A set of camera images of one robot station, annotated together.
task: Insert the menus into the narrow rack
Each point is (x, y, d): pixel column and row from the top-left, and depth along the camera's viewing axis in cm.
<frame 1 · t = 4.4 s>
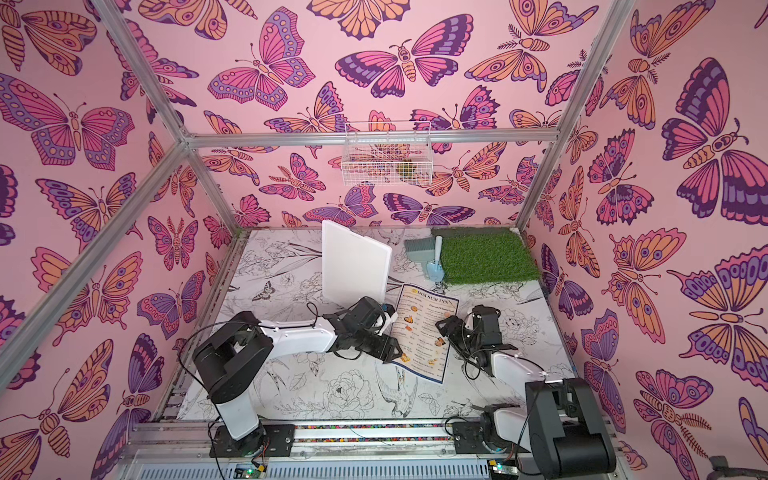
left hand: (398, 351, 87), fingers open
right hand: (443, 328, 90), fingers open
laminated dim sum menu: (424, 350, 91), on the table
white cutting board: (354, 266, 101), point 8 cm above the table
grey green dustpan: (422, 249, 115), on the table

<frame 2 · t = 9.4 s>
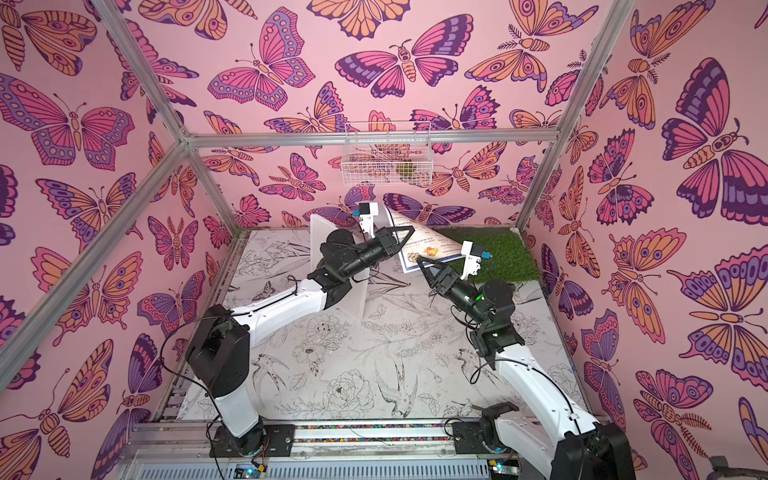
left hand: (418, 230, 70), fingers closed
right hand: (423, 262, 69), fingers open
laminated dim sum menu: (422, 242, 74), point 33 cm above the table
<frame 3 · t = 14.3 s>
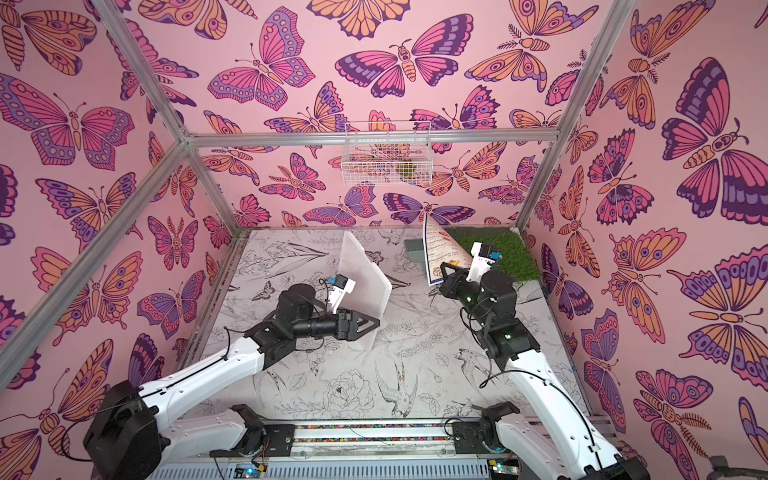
left hand: (375, 323, 72), fingers open
right hand: (444, 263, 73), fingers closed
laminated dim sum menu: (440, 249, 78), point 30 cm above the table
white cutting board: (371, 291, 78), point 22 cm above the table
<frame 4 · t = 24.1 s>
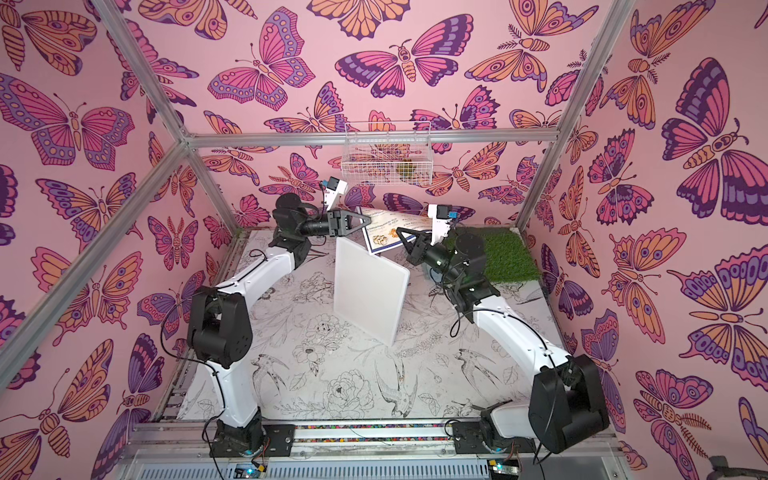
left hand: (372, 225, 74), fingers open
right hand: (400, 229, 71), fingers closed
laminated dim sum menu: (381, 231, 75), point 35 cm above the table
